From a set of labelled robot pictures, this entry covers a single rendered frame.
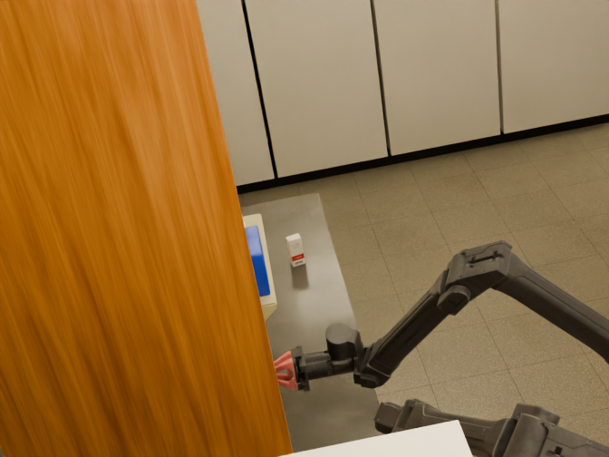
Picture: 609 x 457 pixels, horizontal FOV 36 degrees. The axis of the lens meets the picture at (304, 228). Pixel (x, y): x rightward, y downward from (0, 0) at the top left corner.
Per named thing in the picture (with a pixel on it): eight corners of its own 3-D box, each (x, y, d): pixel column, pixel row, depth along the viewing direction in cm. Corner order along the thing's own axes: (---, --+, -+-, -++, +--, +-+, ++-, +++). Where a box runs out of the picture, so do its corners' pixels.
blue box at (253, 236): (215, 306, 166) (205, 265, 162) (212, 275, 175) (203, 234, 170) (271, 296, 167) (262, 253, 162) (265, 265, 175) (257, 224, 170)
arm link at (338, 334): (378, 390, 201) (387, 358, 207) (375, 358, 193) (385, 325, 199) (324, 380, 204) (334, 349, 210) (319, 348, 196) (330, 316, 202)
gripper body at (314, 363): (296, 364, 199) (331, 358, 200) (293, 345, 209) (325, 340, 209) (302, 393, 201) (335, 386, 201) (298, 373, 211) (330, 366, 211)
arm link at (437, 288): (477, 300, 170) (487, 257, 177) (449, 286, 169) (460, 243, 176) (375, 397, 202) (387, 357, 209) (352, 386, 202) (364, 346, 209)
